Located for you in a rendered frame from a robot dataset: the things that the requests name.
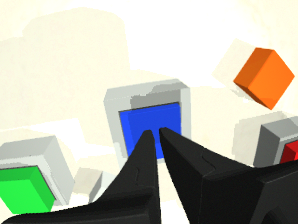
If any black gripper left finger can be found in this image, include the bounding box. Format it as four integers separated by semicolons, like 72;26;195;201
1;129;162;224

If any orange block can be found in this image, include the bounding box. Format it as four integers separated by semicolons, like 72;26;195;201
233;48;295;111

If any blue button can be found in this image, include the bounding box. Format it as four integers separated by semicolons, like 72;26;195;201
104;77;192;171

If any green button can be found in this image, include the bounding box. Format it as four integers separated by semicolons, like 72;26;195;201
0;135;74;214

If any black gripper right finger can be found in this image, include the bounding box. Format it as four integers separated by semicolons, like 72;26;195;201
158;127;298;224

